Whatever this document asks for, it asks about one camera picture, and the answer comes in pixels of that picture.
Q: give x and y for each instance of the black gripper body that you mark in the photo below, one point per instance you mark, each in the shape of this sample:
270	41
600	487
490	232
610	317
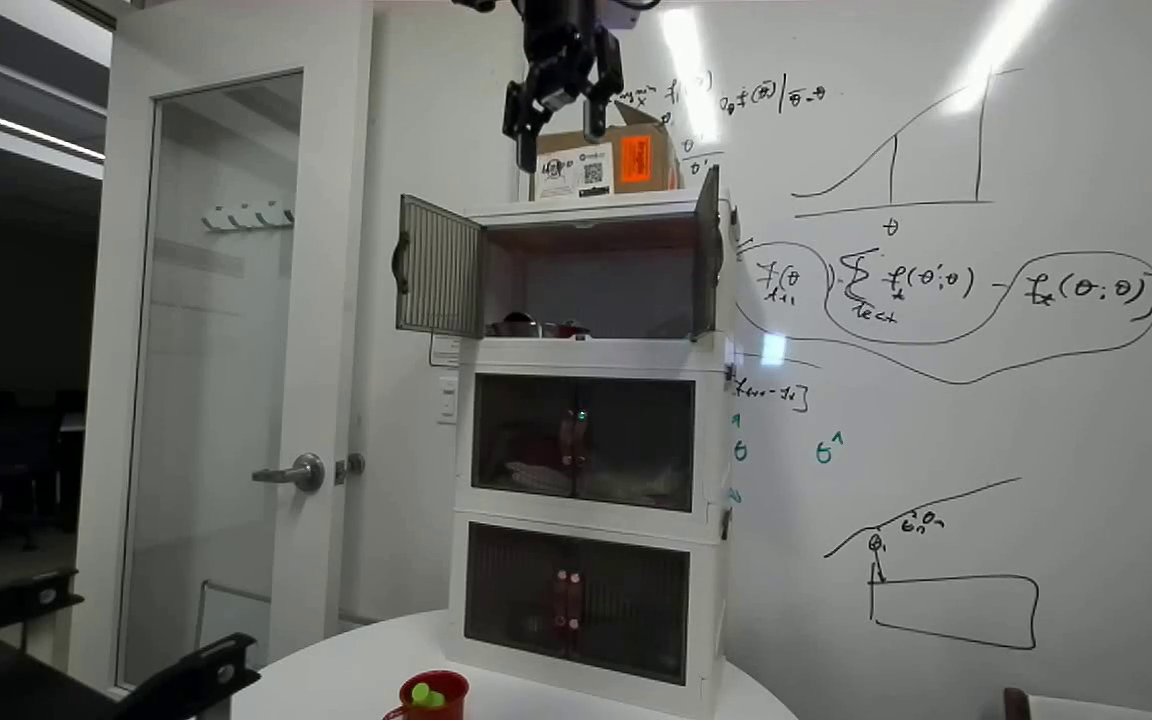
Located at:
562	41

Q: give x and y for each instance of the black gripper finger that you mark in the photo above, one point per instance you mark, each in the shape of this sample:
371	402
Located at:
604	85
523	120

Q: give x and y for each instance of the cardboard box with labels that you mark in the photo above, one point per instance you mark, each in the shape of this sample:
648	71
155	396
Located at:
636	162

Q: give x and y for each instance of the tinted wide open cabinet door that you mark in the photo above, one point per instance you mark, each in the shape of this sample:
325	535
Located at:
437	264

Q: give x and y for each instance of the white stacked cabinet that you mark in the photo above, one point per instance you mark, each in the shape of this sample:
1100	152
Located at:
591	356

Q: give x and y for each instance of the white glass panel door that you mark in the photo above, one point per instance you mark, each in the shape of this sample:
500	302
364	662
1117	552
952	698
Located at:
322	335

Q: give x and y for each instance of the white louvered cabinet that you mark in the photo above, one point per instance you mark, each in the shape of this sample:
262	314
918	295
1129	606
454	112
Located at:
631	442

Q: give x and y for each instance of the green ball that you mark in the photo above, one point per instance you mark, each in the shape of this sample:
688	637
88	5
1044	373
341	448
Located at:
426	694

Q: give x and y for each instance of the red cup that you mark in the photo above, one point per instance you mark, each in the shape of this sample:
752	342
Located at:
449	702

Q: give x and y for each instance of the white wall sign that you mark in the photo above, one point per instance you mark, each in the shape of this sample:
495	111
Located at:
447	348

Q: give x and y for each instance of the white coat hook rail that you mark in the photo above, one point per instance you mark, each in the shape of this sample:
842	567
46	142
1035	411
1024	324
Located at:
244	219

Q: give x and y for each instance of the wall whiteboard with writing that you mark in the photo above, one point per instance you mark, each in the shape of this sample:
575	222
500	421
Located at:
1000	427

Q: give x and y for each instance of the white chair with wood frame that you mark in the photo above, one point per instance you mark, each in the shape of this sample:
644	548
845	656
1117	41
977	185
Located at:
1096	710

